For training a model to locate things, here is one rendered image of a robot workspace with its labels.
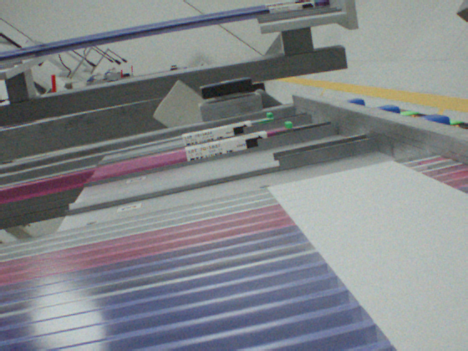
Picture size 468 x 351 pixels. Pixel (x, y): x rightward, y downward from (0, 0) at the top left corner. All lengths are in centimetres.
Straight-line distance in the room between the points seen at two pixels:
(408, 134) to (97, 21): 786
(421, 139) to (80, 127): 122
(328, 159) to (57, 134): 113
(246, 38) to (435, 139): 788
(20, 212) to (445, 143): 53
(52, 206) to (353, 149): 40
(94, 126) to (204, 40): 667
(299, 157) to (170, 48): 773
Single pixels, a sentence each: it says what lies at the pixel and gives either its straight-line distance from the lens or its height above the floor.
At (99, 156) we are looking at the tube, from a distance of 70.
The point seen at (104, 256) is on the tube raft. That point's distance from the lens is 30.
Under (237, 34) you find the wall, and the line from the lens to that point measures 823.
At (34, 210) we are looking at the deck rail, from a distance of 81.
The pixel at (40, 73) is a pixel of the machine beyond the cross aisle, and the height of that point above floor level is 148.
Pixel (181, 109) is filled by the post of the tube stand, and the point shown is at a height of 80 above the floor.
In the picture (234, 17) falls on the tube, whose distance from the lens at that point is 107.
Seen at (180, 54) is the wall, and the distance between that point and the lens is 819.
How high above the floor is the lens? 85
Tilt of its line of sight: 9 degrees down
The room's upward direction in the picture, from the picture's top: 55 degrees counter-clockwise
